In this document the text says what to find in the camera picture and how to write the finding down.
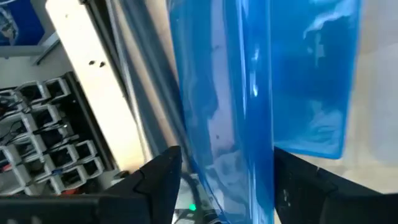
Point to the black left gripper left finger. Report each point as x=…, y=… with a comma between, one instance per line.
x=149, y=193

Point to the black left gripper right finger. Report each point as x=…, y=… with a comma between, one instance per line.
x=311, y=199

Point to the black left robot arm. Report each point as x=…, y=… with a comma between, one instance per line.
x=192, y=208

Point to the white compartment rack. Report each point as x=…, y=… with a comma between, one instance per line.
x=46, y=140

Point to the grey metal bar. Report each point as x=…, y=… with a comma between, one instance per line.
x=15, y=51

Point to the blue storage bin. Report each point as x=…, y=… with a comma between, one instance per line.
x=28, y=28

